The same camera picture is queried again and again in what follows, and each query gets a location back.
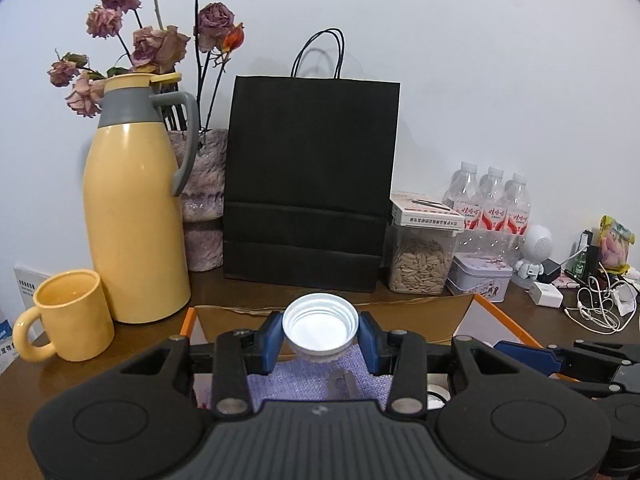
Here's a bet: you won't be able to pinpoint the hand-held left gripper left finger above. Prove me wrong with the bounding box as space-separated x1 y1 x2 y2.
119 311 285 420

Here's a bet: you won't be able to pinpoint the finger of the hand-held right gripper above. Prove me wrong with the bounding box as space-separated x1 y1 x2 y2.
492 340 640 396

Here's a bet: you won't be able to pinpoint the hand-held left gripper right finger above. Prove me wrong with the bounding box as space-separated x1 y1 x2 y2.
359 311 508 418

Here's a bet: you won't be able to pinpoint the orange red cardboard box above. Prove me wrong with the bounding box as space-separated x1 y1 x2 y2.
180 292 596 401

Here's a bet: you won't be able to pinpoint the purple woven cloth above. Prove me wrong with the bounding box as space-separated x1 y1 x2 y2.
247 345 393 413

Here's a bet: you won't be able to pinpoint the white ribbed bottle cap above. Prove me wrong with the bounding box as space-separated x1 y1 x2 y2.
281 294 360 363

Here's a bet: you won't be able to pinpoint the white charger plug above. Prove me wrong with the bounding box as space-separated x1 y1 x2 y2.
531 280 565 309

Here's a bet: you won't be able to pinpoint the silver tin box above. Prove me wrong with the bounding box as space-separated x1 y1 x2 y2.
446 252 513 303

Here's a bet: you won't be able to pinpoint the clear seed container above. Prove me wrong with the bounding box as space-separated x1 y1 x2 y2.
387 220 458 296

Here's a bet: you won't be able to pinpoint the white robot speaker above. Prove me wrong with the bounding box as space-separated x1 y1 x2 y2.
516 225 555 281

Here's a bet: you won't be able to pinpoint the black clip stand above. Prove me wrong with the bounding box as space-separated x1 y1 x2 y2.
580 230 601 271

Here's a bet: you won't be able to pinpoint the yellow snack packet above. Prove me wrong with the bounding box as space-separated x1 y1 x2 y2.
599 215 636 273

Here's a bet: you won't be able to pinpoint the white printed carton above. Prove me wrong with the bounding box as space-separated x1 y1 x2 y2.
390 191 466 233

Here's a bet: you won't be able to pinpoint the pink fuzzy vase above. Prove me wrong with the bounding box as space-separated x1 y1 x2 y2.
167 128 229 273

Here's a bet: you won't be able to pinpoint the black paper bag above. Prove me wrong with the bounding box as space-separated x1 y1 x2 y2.
222 29 402 293

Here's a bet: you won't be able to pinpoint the yellow thermos jug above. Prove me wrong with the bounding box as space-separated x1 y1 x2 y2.
82 72 201 325

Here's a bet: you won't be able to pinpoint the yellow mug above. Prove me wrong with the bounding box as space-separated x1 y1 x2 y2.
13 269 116 363

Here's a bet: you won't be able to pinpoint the white panel board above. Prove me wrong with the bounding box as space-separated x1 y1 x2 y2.
13 261 56 316

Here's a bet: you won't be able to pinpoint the dried pink roses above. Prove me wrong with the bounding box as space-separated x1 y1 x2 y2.
47 0 246 133

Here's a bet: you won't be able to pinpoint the white charger with cables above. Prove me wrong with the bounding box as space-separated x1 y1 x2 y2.
564 272 638 333

